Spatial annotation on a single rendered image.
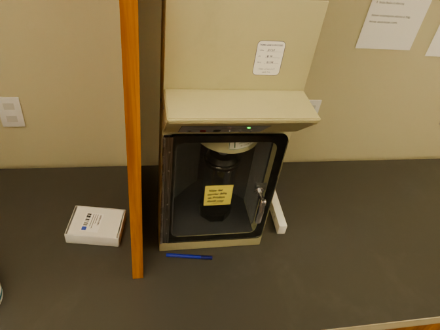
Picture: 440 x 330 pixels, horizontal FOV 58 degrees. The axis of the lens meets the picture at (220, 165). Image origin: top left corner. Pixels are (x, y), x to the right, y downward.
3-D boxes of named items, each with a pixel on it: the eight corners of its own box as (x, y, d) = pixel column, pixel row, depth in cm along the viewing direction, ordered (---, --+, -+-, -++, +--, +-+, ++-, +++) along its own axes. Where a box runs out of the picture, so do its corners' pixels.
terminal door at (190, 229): (162, 241, 119) (165, 133, 93) (260, 236, 125) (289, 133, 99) (162, 243, 118) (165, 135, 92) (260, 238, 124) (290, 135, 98)
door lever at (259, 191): (258, 210, 115) (249, 211, 115) (264, 186, 109) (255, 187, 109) (262, 224, 111) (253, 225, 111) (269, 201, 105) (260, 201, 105)
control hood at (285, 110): (161, 126, 91) (162, 88, 85) (294, 125, 98) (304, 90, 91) (164, 158, 83) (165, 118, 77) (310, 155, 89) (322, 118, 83)
